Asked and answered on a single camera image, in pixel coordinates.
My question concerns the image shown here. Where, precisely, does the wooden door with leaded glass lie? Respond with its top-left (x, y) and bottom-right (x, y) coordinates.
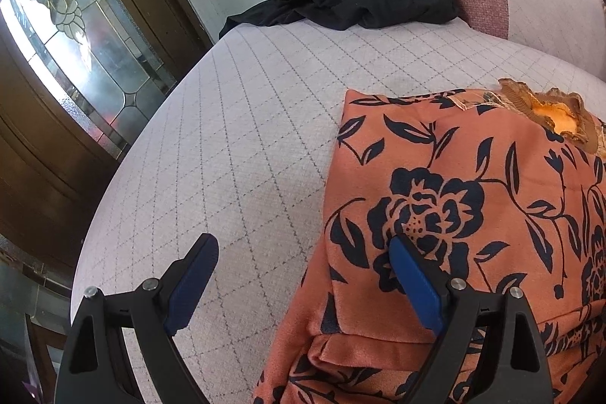
top-left (0, 0), bottom-right (214, 272)

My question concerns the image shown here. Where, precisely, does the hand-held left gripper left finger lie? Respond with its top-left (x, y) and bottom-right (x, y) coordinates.
top-left (53, 234), bottom-right (219, 404)

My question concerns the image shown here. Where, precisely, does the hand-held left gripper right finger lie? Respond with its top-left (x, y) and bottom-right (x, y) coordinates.
top-left (389, 234), bottom-right (554, 404)

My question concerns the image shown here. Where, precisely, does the orange floral blouse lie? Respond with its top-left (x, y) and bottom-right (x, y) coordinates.
top-left (252, 78), bottom-right (606, 404)

